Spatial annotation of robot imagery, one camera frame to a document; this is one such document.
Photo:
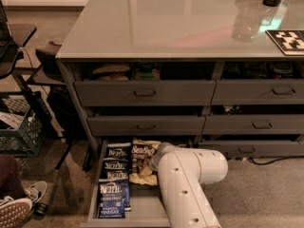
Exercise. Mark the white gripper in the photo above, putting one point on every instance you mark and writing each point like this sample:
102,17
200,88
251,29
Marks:
154,162

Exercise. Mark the brown sea salt chip bag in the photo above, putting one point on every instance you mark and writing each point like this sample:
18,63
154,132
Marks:
141,153

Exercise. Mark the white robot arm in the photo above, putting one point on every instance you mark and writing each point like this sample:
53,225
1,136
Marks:
181,173

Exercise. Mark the blue Kettle bag back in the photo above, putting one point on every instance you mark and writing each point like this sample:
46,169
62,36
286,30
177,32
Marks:
118,150

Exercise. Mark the blue kettle bag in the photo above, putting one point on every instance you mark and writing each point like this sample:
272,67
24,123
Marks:
121,176
116,164
111,200
118,150

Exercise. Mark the open bottom left drawer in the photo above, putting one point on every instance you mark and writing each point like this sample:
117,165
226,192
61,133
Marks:
146,202

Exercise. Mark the blue Kettle bag front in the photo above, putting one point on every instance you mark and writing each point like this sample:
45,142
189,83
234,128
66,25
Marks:
111,200

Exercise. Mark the middle left grey drawer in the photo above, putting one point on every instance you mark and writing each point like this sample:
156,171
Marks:
145,125

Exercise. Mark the grey drawer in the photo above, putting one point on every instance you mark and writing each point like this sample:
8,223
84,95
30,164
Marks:
253,124
255,149
137,93
145,125
259,92

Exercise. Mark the middle right grey drawer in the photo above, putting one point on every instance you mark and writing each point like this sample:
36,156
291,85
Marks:
253,124

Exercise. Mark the bottom right grey drawer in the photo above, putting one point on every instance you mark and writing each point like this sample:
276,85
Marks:
255,149

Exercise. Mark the green bag in top drawer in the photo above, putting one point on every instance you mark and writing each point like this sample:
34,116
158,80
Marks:
145,71

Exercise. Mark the top left grey drawer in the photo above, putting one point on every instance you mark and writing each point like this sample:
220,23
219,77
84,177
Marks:
137,93

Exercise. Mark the tan bag in top drawer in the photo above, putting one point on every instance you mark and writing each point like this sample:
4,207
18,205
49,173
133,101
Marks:
111,72

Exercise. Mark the top right grey drawer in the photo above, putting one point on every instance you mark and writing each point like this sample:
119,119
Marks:
259,92

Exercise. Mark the white sneaker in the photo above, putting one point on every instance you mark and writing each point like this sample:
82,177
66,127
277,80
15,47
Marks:
36,191

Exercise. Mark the green plastic crate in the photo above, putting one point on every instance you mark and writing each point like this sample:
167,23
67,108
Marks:
22,132

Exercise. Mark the person leg dark trousers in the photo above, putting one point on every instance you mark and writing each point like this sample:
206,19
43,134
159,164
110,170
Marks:
10,181

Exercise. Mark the dark red sneaker sole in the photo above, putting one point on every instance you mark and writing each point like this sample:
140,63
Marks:
14,211

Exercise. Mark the black white marker tag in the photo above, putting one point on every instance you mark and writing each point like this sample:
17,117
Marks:
290,42

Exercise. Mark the black office chair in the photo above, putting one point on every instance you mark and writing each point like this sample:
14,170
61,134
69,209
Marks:
13,39

